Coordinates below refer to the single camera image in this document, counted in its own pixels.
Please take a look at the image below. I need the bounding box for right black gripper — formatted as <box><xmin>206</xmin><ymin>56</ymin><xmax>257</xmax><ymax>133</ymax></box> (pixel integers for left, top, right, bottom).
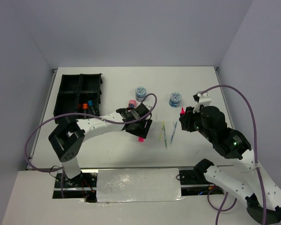
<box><xmin>178</xmin><ymin>104</ymin><xmax>213</xmax><ymax>141</ymax></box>

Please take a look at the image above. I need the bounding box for pink highlighter marker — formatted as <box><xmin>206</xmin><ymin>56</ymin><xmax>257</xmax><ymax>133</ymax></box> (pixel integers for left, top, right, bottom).
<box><xmin>180</xmin><ymin>107</ymin><xmax>185</xmax><ymax>117</ymax></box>

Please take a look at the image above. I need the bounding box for pink highlighter cap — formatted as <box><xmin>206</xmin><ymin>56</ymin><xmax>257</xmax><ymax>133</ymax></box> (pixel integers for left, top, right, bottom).
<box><xmin>138</xmin><ymin>137</ymin><xmax>144</xmax><ymax>143</ymax></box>

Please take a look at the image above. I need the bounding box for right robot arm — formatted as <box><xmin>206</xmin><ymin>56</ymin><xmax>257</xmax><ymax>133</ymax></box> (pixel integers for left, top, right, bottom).
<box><xmin>179</xmin><ymin>106</ymin><xmax>281</xmax><ymax>225</ymax></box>

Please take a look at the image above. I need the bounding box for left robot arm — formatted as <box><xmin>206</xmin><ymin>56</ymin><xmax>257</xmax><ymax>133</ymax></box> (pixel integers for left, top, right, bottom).
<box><xmin>49</xmin><ymin>103</ymin><xmax>152</xmax><ymax>187</ymax></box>

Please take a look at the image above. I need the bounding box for blue pen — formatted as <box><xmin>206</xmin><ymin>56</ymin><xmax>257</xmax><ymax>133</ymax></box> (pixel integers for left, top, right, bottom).
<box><xmin>170</xmin><ymin>121</ymin><xmax>177</xmax><ymax>145</ymax></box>

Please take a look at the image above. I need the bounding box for yellow pen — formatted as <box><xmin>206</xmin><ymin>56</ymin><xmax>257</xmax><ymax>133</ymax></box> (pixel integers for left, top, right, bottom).
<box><xmin>159</xmin><ymin>120</ymin><xmax>165</xmax><ymax>142</ymax></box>

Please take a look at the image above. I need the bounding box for green pen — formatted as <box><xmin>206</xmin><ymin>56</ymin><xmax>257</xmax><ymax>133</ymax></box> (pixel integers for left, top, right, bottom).
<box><xmin>163</xmin><ymin>123</ymin><xmax>168</xmax><ymax>149</ymax></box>

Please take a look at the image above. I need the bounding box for blue-lidded jar right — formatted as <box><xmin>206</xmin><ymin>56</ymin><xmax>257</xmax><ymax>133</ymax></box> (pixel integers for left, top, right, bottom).
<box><xmin>169</xmin><ymin>92</ymin><xmax>182</xmax><ymax>107</ymax></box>

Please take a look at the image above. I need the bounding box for blue-lidded jar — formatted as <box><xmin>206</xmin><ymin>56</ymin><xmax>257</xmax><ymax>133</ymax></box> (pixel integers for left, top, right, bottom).
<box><xmin>169</xmin><ymin>92</ymin><xmax>182</xmax><ymax>107</ymax></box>
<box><xmin>135</xmin><ymin>86</ymin><xmax>147</xmax><ymax>102</ymax></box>

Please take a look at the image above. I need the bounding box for pink-capped clear tube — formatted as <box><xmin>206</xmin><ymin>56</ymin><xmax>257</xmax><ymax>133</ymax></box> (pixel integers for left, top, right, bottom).
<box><xmin>128</xmin><ymin>99</ymin><xmax>137</xmax><ymax>108</ymax></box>

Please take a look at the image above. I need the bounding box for blue-lidded jar left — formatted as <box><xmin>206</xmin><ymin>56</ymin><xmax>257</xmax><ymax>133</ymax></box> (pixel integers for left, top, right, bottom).
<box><xmin>135</xmin><ymin>86</ymin><xmax>147</xmax><ymax>102</ymax></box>

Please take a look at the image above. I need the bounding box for black four-compartment organizer tray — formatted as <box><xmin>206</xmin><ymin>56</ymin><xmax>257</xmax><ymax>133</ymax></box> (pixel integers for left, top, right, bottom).
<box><xmin>53</xmin><ymin>73</ymin><xmax>103</xmax><ymax>117</ymax></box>

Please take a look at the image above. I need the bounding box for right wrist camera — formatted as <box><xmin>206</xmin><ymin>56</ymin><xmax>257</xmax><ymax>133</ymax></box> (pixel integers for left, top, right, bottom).
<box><xmin>193</xmin><ymin>92</ymin><xmax>212</xmax><ymax>113</ymax></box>

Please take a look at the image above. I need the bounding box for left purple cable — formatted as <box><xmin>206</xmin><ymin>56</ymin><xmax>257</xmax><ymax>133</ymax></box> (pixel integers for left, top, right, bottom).
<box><xmin>25</xmin><ymin>93</ymin><xmax>158</xmax><ymax>199</ymax></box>

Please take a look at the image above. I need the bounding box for purple cable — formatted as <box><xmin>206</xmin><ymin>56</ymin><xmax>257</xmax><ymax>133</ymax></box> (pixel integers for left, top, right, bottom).
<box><xmin>25</xmin><ymin>93</ymin><xmax>158</xmax><ymax>199</ymax></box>
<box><xmin>200</xmin><ymin>84</ymin><xmax>267</xmax><ymax>225</ymax></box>

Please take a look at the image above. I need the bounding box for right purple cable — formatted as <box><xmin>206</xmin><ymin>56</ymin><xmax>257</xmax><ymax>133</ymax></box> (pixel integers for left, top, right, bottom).
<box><xmin>200</xmin><ymin>84</ymin><xmax>267</xmax><ymax>225</ymax></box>

